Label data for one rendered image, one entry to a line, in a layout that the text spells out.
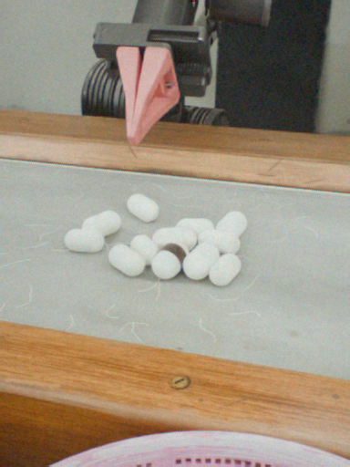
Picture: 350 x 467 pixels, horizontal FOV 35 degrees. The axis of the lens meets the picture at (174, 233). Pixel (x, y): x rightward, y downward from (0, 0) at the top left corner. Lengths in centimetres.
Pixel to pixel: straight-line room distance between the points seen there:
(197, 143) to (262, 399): 39
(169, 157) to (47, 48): 224
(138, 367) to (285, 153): 36
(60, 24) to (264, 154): 223
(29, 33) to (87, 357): 259
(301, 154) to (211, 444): 40
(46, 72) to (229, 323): 254
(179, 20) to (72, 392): 35
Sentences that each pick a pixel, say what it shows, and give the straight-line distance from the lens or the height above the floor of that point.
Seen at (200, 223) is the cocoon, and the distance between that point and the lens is 48.
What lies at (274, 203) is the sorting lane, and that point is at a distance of 56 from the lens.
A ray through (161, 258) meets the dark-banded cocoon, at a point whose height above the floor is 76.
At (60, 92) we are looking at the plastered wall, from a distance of 286.
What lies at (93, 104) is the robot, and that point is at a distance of 90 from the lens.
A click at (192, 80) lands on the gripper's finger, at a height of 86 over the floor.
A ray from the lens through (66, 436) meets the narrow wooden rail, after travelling 33.
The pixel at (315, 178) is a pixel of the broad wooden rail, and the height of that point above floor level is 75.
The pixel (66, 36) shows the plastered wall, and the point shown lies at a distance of 278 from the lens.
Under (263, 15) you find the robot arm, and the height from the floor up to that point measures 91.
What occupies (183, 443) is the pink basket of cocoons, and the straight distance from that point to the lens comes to 28.
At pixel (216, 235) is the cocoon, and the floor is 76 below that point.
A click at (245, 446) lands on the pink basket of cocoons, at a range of 28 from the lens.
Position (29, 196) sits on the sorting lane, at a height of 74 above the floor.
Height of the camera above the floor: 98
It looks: 29 degrees down
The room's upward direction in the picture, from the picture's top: straight up
